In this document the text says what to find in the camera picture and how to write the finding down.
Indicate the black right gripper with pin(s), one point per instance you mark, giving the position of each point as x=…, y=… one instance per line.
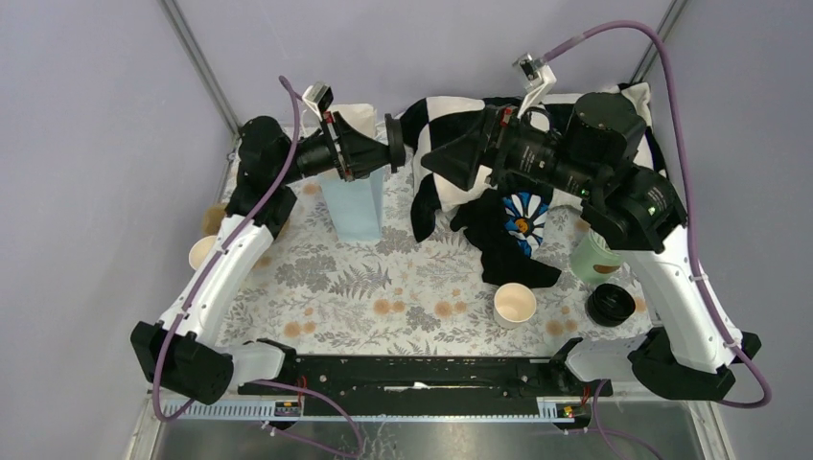
x=488, y=146

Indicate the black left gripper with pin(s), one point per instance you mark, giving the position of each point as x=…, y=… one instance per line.
x=365, y=153

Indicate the light blue paper bag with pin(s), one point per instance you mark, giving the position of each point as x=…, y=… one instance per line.
x=355, y=208

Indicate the single white paper cup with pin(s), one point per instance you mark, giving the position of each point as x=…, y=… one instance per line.
x=514, y=304

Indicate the black plastic cup lid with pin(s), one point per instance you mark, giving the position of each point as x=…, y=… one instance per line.
x=395, y=140

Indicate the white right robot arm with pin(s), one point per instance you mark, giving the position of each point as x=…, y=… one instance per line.
x=639, y=214

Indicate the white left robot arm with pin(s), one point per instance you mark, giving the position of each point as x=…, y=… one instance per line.
x=178, y=351

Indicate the black white checkered pillow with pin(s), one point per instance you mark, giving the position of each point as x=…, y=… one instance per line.
x=435, y=121

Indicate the black cloth with daisy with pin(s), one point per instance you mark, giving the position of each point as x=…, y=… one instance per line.
x=503, y=261

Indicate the floral patterned table mat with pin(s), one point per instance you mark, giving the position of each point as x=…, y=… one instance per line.
x=396, y=296

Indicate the pale green plastic cup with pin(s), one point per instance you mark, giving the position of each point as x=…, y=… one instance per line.
x=593, y=261

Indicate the stack of white paper cups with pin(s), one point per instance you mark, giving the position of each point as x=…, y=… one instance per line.
x=199, y=251

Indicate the stack of black lids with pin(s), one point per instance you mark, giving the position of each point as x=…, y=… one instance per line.
x=610, y=305

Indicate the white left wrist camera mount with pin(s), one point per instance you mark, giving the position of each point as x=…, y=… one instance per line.
x=317, y=98

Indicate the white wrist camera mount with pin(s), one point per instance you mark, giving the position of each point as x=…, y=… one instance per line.
x=317, y=98
x=538, y=80

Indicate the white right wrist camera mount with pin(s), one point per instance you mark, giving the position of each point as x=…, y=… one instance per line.
x=538, y=80

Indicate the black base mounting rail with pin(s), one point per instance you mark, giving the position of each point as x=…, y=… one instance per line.
x=434, y=386

